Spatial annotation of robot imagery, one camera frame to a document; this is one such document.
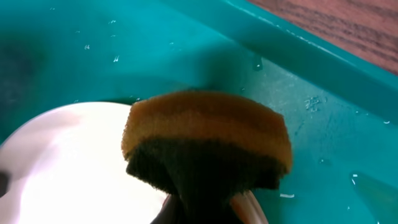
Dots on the green yellow sponge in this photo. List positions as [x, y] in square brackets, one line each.
[205, 147]

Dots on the white plate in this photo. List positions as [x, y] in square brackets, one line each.
[66, 166]

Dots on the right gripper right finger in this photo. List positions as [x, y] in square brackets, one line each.
[248, 209]

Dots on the teal plastic tray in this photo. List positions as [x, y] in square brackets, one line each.
[340, 112]

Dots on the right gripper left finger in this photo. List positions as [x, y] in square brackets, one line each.
[170, 212]

